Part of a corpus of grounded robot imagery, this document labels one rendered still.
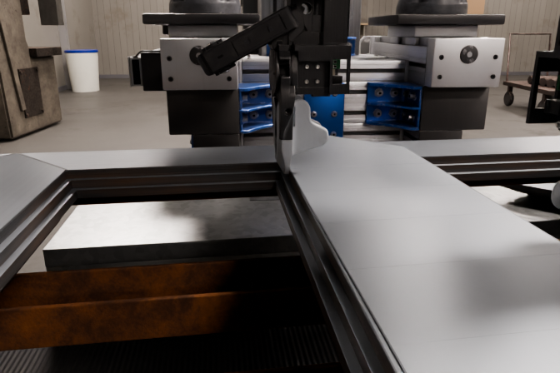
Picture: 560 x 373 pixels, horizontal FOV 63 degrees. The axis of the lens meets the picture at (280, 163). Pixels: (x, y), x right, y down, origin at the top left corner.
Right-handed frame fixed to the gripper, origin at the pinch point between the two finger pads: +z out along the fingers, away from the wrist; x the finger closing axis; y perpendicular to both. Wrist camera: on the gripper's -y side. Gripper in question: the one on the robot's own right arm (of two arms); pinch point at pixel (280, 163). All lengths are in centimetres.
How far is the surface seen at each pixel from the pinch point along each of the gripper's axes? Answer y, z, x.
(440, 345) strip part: 4.2, 0.6, -32.9
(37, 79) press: -192, 34, 448
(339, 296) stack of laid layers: 0.6, 1.8, -26.0
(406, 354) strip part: 2.2, 0.6, -33.2
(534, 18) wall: 722, -43, 966
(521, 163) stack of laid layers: 33.2, 1.9, 2.3
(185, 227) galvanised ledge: -13.6, 17.4, 21.7
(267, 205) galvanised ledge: 1.7, 17.4, 30.3
